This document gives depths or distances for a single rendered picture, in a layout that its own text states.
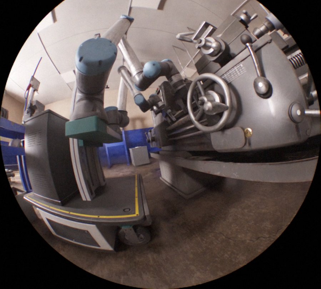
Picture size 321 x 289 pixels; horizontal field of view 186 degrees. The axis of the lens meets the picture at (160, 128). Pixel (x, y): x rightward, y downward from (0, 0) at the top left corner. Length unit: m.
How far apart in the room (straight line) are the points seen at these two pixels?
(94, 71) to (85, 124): 0.18
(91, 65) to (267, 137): 0.54
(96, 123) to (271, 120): 0.54
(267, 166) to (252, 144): 0.09
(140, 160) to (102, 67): 2.74
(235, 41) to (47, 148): 0.90
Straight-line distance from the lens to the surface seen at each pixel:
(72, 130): 0.42
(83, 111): 0.42
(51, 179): 0.64
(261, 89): 0.28
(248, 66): 0.36
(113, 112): 0.91
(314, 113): 0.29
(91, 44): 0.40
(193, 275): 0.60
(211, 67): 0.43
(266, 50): 0.37
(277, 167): 0.35
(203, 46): 0.36
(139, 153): 2.89
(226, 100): 0.29
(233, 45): 0.40
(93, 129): 0.37
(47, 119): 0.65
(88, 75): 0.36
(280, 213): 0.85
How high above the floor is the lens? 0.59
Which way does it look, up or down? 8 degrees up
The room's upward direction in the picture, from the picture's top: 11 degrees counter-clockwise
